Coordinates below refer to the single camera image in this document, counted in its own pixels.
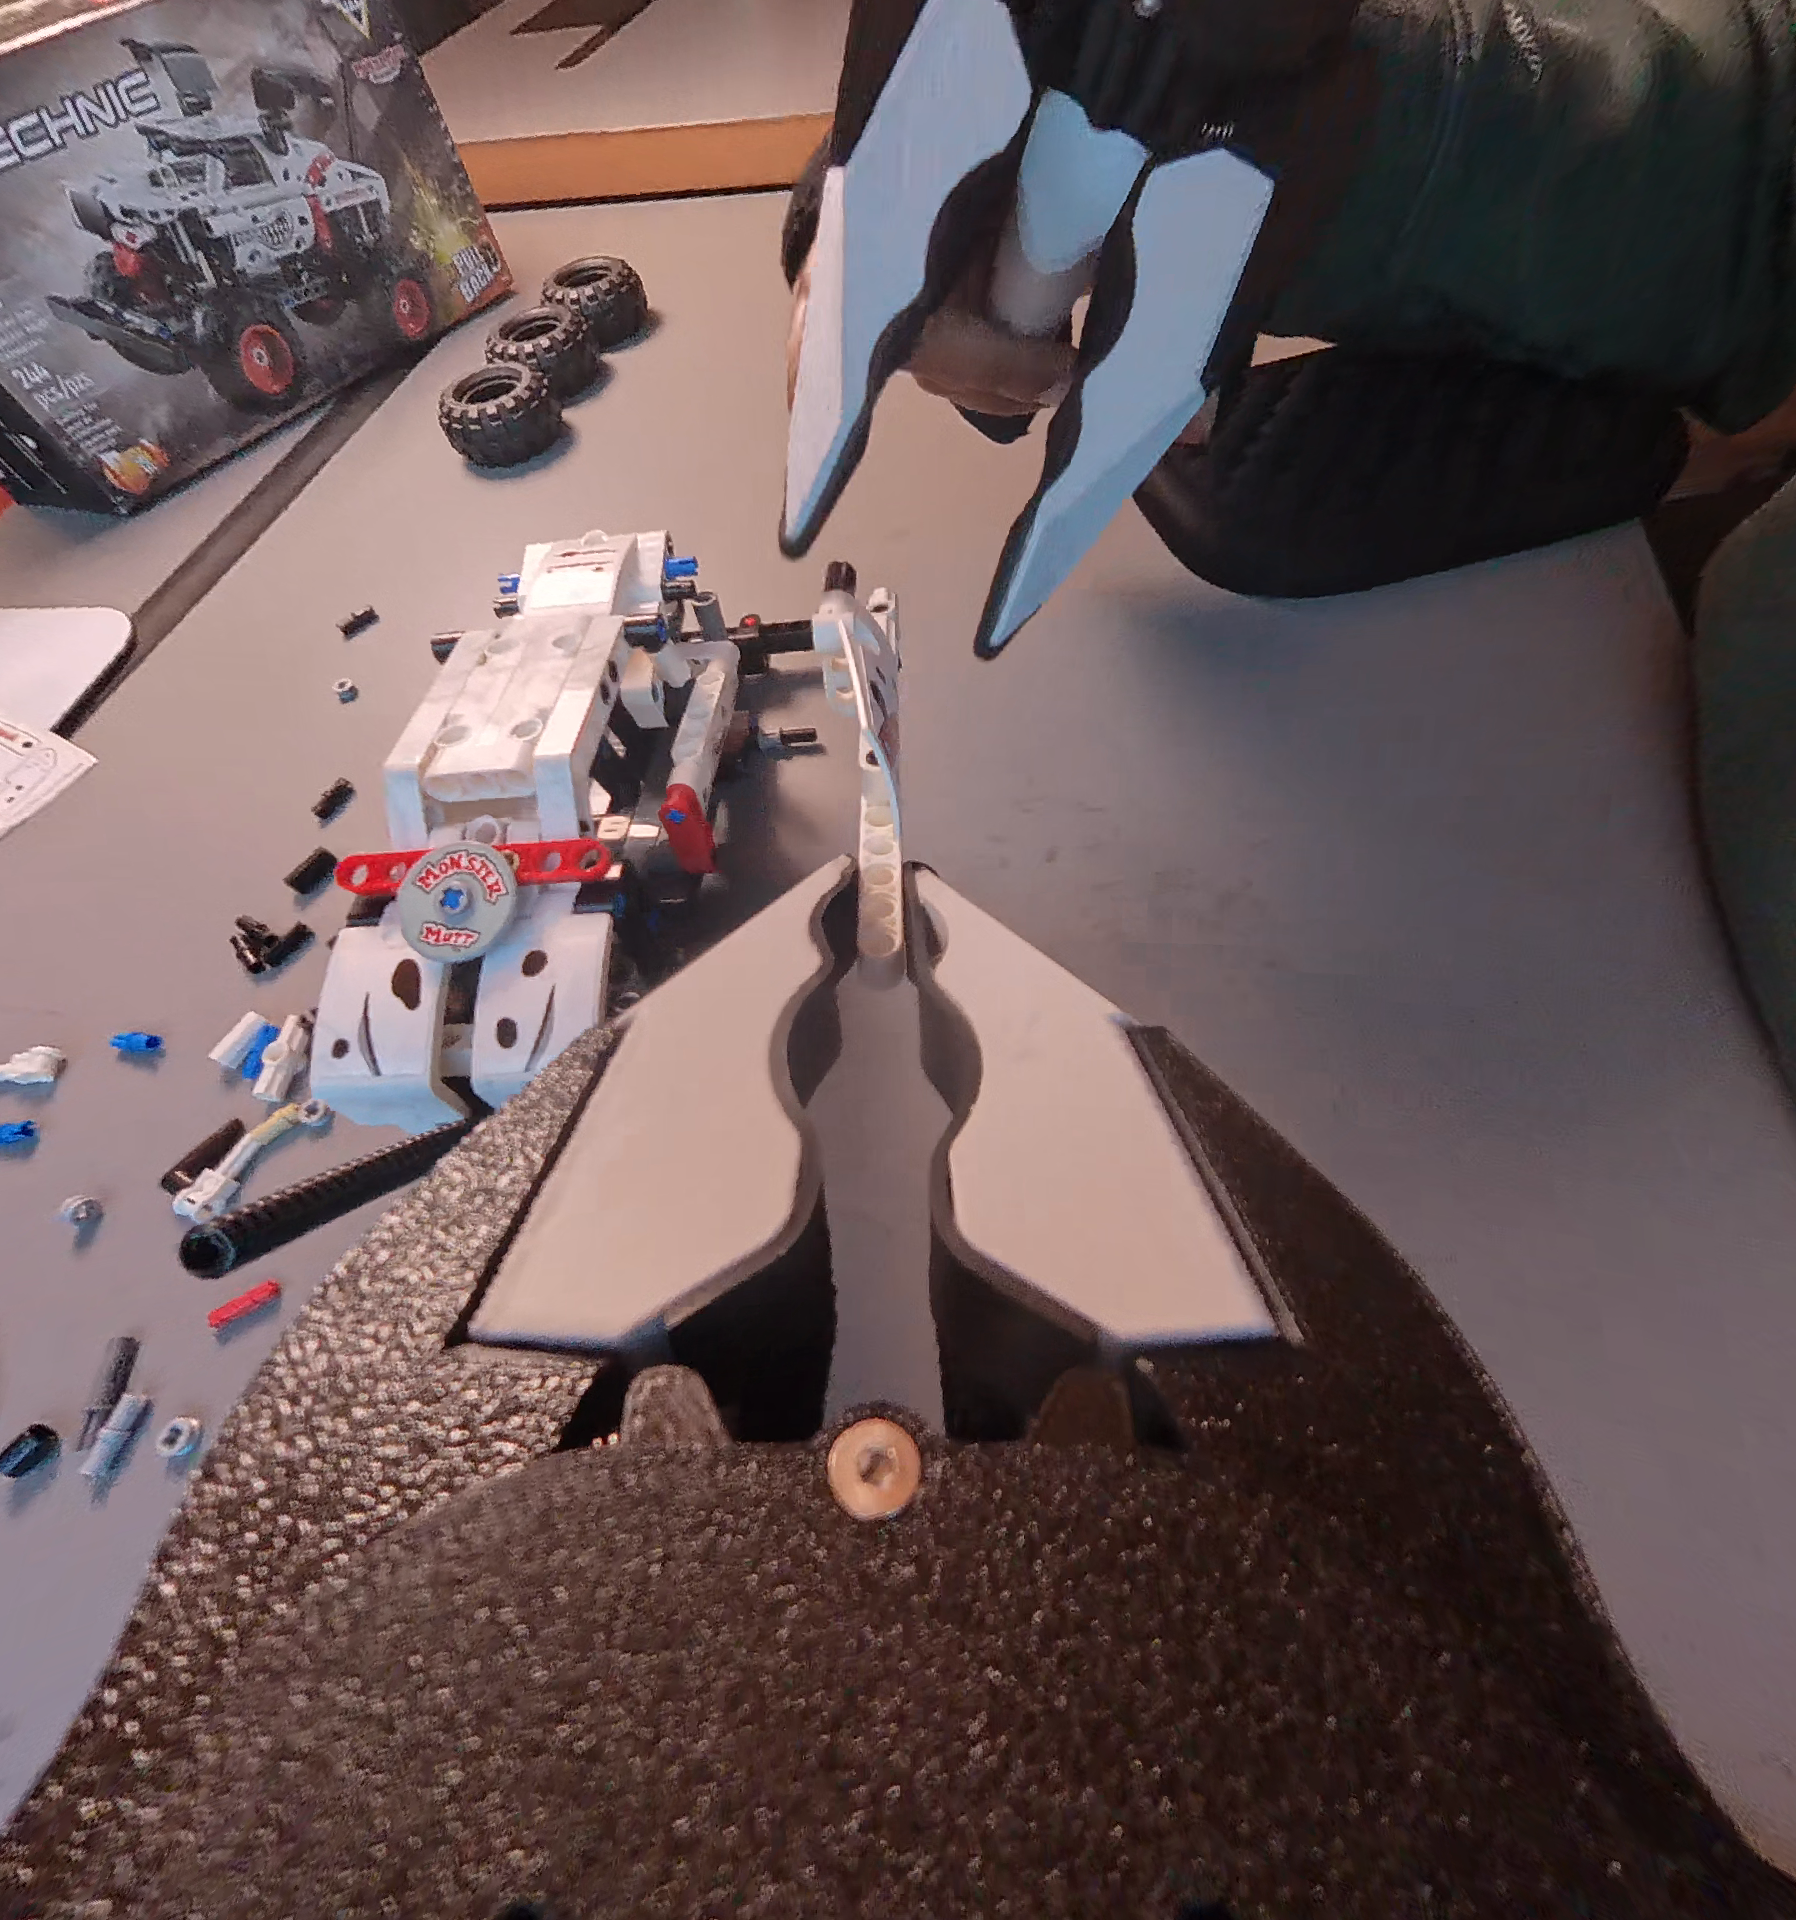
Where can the white spotted toy brick assembly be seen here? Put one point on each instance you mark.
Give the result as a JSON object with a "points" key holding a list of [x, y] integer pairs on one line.
{"points": [[855, 661]]}

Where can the person's right forearm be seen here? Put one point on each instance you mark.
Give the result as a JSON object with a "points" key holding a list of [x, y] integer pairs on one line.
{"points": [[1588, 181]]}

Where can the white beam with red label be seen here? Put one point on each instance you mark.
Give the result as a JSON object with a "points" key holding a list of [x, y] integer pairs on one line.
{"points": [[886, 870]]}

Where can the scattered small building pieces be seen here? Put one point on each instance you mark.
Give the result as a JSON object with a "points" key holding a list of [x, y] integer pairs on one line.
{"points": [[119, 1109]]}

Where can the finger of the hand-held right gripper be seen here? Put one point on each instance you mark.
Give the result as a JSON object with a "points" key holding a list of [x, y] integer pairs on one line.
{"points": [[899, 211], [1168, 330]]}

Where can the black ribbed flexible rod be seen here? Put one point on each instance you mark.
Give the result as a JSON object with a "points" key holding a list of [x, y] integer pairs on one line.
{"points": [[329, 1195]]}

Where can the grey desk with wooden edge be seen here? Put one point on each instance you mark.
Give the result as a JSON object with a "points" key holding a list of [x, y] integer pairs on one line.
{"points": [[734, 75]]}

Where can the person's right hand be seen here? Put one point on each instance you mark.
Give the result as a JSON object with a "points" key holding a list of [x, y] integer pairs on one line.
{"points": [[995, 366]]}

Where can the white toy truck chassis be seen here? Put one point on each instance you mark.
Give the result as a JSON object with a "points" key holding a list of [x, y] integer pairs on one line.
{"points": [[494, 736]]}

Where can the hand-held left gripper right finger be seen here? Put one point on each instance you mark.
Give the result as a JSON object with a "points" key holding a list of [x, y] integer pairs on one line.
{"points": [[1093, 1156]]}

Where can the toy truck box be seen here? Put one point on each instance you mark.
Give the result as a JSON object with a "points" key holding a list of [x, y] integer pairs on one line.
{"points": [[179, 211]]}

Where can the black toy tire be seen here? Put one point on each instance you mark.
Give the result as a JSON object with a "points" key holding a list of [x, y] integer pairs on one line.
{"points": [[594, 298], [500, 413], [546, 349]]}

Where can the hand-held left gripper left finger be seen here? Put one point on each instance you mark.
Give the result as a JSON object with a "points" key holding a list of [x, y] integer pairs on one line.
{"points": [[673, 1156]]}

